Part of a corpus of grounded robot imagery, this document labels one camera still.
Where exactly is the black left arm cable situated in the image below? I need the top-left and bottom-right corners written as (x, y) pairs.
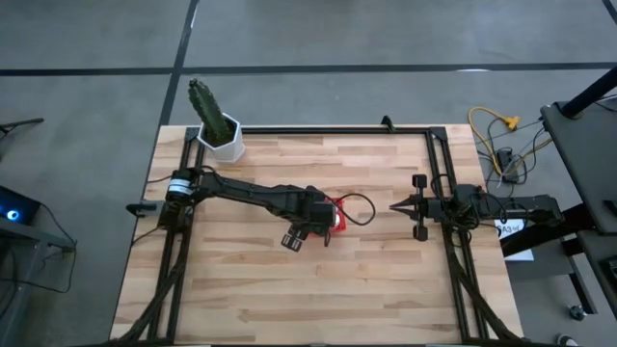
top-left (332, 192), bottom-right (378, 227)

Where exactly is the black pole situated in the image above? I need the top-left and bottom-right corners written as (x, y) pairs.
top-left (560, 67), bottom-right (617, 120)

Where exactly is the black power strip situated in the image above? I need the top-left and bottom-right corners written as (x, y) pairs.
top-left (496, 147), bottom-right (520, 184)

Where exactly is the black metal table frame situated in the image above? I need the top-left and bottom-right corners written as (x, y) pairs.
top-left (113, 125), bottom-right (524, 346)

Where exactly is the red plastic basket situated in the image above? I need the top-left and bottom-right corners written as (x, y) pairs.
top-left (308, 196), bottom-right (348, 238)

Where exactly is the black cart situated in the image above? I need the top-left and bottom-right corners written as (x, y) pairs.
top-left (540, 100), bottom-right (617, 235)

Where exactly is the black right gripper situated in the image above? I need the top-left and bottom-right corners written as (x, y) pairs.
top-left (389, 173), bottom-right (454, 242)

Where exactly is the black tripod leg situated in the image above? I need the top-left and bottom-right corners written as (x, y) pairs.
top-left (0, 118), bottom-right (45, 160)

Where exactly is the white hexagonal planter pot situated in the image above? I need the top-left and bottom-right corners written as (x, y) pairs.
top-left (196, 113), bottom-right (246, 164)

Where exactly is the black computer with blue light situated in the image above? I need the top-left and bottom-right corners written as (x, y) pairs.
top-left (0, 185), bottom-right (42, 226)

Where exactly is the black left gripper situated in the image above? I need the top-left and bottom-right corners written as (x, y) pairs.
top-left (281, 190), bottom-right (338, 253)

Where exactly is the grey metal cart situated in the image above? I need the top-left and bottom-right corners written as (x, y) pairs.
top-left (0, 222), bottom-right (78, 347)

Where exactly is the white paper sheet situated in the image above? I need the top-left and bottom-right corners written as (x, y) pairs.
top-left (494, 219), bottom-right (535, 262)

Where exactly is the yellow floor cable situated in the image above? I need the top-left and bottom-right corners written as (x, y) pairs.
top-left (469, 106), bottom-right (521, 171)

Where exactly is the green cactus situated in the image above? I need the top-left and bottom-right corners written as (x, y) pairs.
top-left (187, 78), bottom-right (235, 146)

